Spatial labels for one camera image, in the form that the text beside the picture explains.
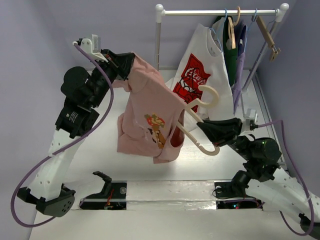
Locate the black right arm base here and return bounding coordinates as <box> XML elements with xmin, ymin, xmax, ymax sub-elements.
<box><xmin>212</xmin><ymin>170</ymin><xmax>265</xmax><ymax>210</ymax></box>

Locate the pink t shirt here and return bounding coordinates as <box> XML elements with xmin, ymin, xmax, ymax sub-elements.
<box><xmin>112</xmin><ymin>55</ymin><xmax>185</xmax><ymax>164</ymax></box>

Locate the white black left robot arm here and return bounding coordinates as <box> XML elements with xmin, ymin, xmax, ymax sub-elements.
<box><xmin>14</xmin><ymin>49</ymin><xmax>136</xmax><ymax>218</ymax></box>

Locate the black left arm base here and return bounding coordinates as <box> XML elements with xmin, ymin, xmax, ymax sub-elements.
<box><xmin>79</xmin><ymin>171</ymin><xmax>127</xmax><ymax>211</ymax></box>

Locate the lavender shirt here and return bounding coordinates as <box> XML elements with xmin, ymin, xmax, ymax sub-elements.
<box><xmin>232</xmin><ymin>20</ymin><xmax>248</xmax><ymax>115</ymax></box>

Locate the white metal clothes rack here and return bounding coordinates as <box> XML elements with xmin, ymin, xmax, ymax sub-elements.
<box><xmin>154</xmin><ymin>3</ymin><xmax>290</xmax><ymax>93</ymax></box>

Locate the blue wire hanger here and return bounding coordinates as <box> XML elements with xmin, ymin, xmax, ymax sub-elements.
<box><xmin>210</xmin><ymin>11</ymin><xmax>228</xmax><ymax>52</ymax></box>
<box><xmin>243</xmin><ymin>8</ymin><xmax>258</xmax><ymax>52</ymax></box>

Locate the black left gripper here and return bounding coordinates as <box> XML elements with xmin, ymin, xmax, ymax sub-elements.
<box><xmin>89</xmin><ymin>48</ymin><xmax>136</xmax><ymax>108</ymax></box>

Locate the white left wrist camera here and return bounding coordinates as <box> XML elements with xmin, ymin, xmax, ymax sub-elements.
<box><xmin>72</xmin><ymin>34</ymin><xmax>107</xmax><ymax>62</ymax></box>

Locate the wooden clip hanger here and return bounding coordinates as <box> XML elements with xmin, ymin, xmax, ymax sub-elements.
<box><xmin>256</xmin><ymin>16</ymin><xmax>281</xmax><ymax>62</ymax></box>

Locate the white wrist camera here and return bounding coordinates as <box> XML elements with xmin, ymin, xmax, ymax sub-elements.
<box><xmin>241</xmin><ymin>108</ymin><xmax>258</xmax><ymax>132</ymax></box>
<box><xmin>72</xmin><ymin>34</ymin><xmax>107</xmax><ymax>62</ymax></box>

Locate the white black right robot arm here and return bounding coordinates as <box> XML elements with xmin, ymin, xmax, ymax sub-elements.
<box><xmin>197</xmin><ymin>118</ymin><xmax>320</xmax><ymax>240</ymax></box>

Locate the beige hanger with green shirt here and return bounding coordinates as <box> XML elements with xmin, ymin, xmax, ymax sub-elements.
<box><xmin>227</xmin><ymin>6</ymin><xmax>241</xmax><ymax>49</ymax></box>

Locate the green shirt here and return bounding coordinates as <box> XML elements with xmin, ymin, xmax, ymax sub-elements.
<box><xmin>223</xmin><ymin>19</ymin><xmax>238</xmax><ymax>87</ymax></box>

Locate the white red print t shirt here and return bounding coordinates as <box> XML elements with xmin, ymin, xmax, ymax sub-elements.
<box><xmin>165</xmin><ymin>24</ymin><xmax>234</xmax><ymax>121</ymax></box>

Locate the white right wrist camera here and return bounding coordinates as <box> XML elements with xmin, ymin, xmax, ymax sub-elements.
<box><xmin>241</xmin><ymin>108</ymin><xmax>258</xmax><ymax>132</ymax></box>

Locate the blue wire hanger right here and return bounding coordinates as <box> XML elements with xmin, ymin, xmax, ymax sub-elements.
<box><xmin>243</xmin><ymin>8</ymin><xmax>258</xmax><ymax>52</ymax></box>

